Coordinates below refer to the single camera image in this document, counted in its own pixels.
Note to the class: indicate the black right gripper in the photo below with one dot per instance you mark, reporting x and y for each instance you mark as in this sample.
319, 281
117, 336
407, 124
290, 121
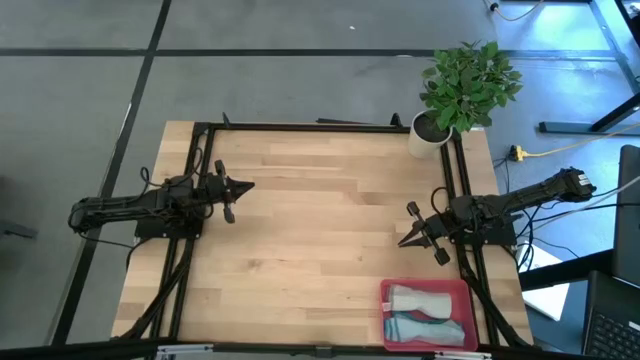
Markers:
435, 225

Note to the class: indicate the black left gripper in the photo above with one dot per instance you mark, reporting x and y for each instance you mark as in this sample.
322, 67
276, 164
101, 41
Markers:
217, 189

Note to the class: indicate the grey waffle microfiber towel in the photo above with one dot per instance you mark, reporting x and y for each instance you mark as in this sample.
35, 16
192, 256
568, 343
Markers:
420, 301

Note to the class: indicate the light blue microfiber towel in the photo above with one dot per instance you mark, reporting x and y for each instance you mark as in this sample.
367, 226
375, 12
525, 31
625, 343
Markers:
425, 330

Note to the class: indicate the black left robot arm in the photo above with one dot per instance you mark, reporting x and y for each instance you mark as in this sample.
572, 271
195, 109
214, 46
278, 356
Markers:
125, 205

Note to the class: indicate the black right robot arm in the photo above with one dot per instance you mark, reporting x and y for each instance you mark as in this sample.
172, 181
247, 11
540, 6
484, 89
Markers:
525, 197

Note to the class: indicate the red plastic basket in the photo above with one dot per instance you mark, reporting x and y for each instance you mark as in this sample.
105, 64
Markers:
425, 284

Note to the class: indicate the white plant pot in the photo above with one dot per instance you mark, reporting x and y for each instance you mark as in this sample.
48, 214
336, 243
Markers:
425, 137

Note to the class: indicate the white sheet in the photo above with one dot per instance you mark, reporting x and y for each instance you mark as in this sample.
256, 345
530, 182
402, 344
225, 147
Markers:
547, 295

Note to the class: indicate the black desk bar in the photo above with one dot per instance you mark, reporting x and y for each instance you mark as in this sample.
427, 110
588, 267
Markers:
565, 272

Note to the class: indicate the green leafy plant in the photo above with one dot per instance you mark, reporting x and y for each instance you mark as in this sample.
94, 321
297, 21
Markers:
470, 80

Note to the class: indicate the black desk leg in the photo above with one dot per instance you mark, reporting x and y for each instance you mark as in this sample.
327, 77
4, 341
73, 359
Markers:
590, 125

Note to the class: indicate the black monitor back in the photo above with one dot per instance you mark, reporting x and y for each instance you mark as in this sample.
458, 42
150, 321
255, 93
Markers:
627, 225

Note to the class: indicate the black laptop keyboard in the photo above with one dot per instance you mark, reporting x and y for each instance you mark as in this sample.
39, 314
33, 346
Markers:
612, 320

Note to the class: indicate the black chair foot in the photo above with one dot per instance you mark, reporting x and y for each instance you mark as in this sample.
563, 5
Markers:
17, 231

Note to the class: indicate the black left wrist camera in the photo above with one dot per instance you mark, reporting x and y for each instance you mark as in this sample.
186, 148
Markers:
229, 215

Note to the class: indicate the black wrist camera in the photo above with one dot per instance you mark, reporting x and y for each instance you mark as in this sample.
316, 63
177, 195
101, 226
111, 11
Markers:
442, 257
229, 215

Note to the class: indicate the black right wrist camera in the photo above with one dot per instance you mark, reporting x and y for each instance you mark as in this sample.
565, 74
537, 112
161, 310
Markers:
442, 257

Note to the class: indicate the black aluminium table frame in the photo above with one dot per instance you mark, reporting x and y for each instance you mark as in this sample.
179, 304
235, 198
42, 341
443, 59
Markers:
300, 127

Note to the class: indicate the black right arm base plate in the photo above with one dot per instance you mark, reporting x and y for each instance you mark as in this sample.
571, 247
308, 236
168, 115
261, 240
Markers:
502, 238

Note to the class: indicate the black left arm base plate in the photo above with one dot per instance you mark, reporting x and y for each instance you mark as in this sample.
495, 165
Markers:
150, 231

